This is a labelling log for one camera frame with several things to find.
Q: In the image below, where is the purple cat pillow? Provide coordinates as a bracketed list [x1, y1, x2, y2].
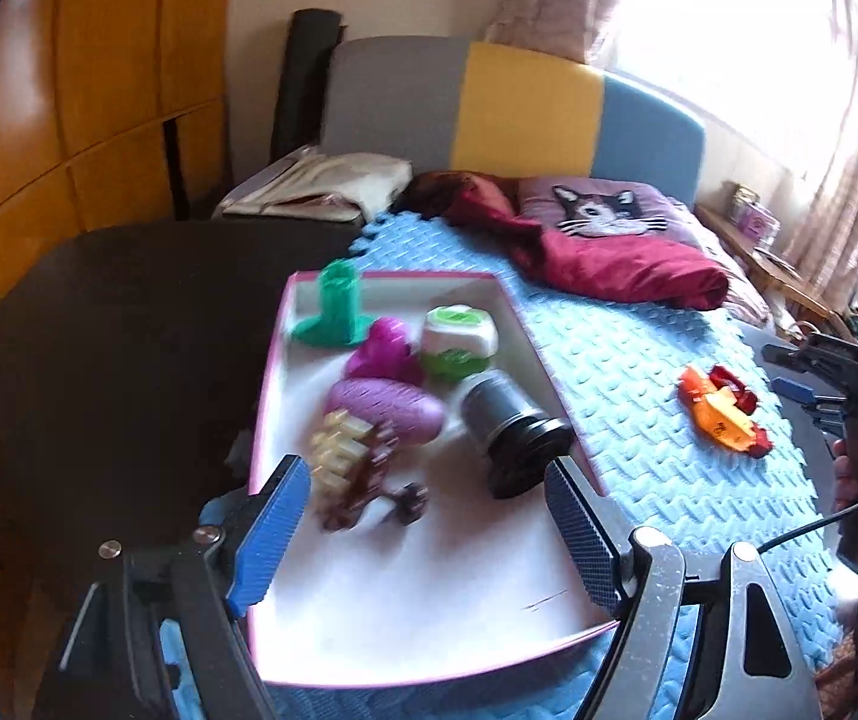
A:
[517, 176, 697, 247]

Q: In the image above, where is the brown hair claw clip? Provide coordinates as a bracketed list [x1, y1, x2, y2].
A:
[308, 410, 429, 533]

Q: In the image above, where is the black rolled mat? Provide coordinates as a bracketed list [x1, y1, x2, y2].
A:
[269, 8, 344, 161]

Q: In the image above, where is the green cup holder toy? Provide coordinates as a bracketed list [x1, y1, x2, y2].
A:
[292, 260, 376, 349]

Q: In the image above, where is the yellow purple oval case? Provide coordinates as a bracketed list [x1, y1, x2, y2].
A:
[325, 379, 447, 445]

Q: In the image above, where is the grey yellow blue headboard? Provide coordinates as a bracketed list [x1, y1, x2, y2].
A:
[320, 36, 706, 205]

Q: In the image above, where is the magenta hydrant-shaped toy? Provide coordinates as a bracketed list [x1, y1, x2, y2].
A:
[343, 317, 426, 387]

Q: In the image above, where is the pink shallow cardboard box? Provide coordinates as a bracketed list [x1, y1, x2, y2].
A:
[247, 271, 614, 689]

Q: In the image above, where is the green white plug-in device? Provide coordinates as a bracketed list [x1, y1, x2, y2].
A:
[419, 304, 499, 382]

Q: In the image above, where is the pink striped duvet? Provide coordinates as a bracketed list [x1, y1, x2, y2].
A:
[667, 199, 774, 330]

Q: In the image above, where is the wooden wardrobe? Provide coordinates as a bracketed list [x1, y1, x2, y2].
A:
[0, 0, 229, 301]

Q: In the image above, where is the maroon blanket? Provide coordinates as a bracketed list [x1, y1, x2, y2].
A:
[398, 171, 728, 310]

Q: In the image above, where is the blue foam puzzle mat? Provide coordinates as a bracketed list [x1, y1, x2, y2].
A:
[157, 208, 847, 720]

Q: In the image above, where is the black cylindrical filter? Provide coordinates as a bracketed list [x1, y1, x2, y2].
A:
[460, 371, 575, 500]

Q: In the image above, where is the purple gift box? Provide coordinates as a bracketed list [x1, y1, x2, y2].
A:
[727, 184, 781, 249]

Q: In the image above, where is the white folded bag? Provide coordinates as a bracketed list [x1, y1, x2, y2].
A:
[214, 146, 413, 224]

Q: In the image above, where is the orange cube block toy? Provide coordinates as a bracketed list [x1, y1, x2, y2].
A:
[678, 366, 772, 458]

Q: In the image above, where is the wooden side table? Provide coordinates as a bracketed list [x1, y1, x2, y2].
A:
[694, 205, 856, 341]

